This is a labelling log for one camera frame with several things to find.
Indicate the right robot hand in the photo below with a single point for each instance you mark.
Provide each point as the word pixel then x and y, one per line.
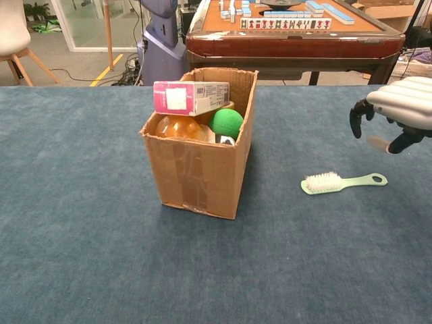
pixel 405 101

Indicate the yellow packing tape roll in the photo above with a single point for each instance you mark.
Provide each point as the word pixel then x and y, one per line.
pixel 206 119

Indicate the white framed glass partition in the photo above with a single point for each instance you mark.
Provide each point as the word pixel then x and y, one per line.
pixel 87 23

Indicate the light green scrub brush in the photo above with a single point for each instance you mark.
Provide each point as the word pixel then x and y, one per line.
pixel 324 185

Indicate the face-up mahjong tile row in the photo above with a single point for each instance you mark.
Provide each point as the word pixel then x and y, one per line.
pixel 287 24

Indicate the white plastic basket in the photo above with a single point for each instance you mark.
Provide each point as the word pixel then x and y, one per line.
pixel 411 69

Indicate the black round dice dome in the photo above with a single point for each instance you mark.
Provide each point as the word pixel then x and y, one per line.
pixel 278 4

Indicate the orange translucent ball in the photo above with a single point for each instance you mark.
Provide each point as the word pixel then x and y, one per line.
pixel 179 130

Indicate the brown mahjong table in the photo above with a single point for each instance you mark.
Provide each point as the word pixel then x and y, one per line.
pixel 253 44

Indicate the purple cloth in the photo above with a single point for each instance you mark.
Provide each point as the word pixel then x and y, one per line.
pixel 423 55

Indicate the white chair wooden legs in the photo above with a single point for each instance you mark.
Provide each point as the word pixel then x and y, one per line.
pixel 13 30

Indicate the green cloth bundle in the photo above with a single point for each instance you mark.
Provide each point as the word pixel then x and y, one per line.
pixel 49 27

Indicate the pink white toothpaste carton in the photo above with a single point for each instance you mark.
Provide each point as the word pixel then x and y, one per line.
pixel 189 98

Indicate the green foam ball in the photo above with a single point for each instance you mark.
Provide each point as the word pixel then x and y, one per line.
pixel 226 123

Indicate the blue table cloth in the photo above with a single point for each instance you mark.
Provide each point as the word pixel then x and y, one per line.
pixel 84 219

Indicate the blue backed mahjong tile row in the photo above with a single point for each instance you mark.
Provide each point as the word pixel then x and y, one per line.
pixel 332 11
pixel 287 14

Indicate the wooden pole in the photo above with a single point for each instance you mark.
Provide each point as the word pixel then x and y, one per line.
pixel 108 33

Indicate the stacked blue mahjong tiles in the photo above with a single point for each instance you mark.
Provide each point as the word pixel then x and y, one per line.
pixel 233 13

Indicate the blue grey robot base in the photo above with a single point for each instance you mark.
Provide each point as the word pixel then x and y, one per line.
pixel 158 67

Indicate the brown cardboard box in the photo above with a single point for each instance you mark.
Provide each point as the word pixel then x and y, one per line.
pixel 195 175

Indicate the potted green plant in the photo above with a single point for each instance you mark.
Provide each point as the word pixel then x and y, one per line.
pixel 37 10

